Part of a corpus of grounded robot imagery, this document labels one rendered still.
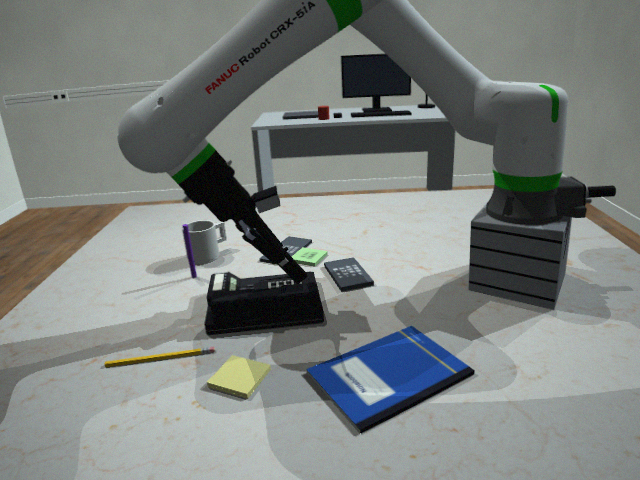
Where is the blue notebook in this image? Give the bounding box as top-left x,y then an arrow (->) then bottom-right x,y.
307,326 -> 475,434

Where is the light green sticky note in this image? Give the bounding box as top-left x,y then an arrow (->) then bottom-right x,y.
292,247 -> 328,266

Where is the black telephone handset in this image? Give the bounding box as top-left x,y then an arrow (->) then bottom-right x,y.
211,282 -> 319,315

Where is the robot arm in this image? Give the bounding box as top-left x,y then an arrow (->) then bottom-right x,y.
117,0 -> 616,225

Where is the dark grey pocket calculator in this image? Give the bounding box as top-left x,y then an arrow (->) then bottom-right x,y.
324,257 -> 374,292

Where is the grey mug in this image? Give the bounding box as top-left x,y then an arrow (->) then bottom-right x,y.
187,220 -> 227,264

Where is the purple thin rod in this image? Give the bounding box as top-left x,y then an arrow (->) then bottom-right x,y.
183,224 -> 197,278

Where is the yellow pencil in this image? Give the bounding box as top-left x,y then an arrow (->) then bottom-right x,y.
105,347 -> 215,367

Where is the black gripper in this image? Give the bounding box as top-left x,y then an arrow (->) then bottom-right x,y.
204,176 -> 308,284

